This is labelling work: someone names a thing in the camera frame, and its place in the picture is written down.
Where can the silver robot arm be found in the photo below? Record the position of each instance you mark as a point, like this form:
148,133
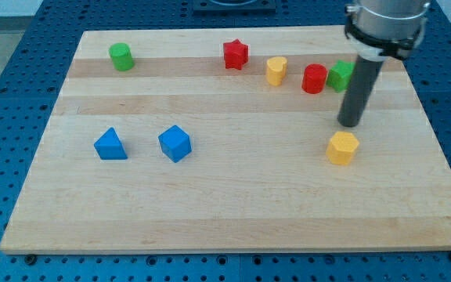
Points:
379,29

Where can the red star block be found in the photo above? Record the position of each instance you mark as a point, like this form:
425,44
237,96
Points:
235,54

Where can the green star block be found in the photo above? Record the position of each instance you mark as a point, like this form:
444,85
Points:
339,75

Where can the wooden board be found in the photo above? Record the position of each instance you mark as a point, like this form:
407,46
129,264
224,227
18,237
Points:
257,179

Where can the blue cube block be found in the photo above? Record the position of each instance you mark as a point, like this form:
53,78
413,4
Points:
175,143

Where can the red cylinder block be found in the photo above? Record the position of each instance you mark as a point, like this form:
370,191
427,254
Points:
314,78

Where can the yellow hexagon block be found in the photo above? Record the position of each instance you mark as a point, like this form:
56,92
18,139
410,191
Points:
341,148

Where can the blue triangle block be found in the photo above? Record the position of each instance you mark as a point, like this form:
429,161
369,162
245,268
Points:
109,147

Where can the green cylinder block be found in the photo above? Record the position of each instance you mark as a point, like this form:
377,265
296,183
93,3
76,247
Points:
121,56

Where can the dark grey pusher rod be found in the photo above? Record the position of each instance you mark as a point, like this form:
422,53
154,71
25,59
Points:
360,86

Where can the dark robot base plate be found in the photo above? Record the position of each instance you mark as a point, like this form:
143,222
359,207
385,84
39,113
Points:
233,6

